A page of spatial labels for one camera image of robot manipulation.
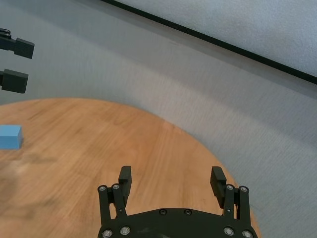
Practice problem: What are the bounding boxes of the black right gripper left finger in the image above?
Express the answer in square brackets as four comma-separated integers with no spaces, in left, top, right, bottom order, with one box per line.
[98,165,133,221]

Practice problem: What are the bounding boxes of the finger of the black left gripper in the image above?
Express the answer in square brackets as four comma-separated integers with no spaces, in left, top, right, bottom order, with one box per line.
[0,68,29,94]
[0,28,35,60]

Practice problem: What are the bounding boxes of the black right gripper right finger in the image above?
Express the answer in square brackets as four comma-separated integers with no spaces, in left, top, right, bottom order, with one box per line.
[210,166,250,221]

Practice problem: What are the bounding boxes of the light blue cube block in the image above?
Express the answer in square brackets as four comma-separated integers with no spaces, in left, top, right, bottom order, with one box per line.
[0,125,24,150]

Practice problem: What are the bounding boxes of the black wall rail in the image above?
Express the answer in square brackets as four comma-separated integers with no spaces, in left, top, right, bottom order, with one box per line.
[99,0,317,85]

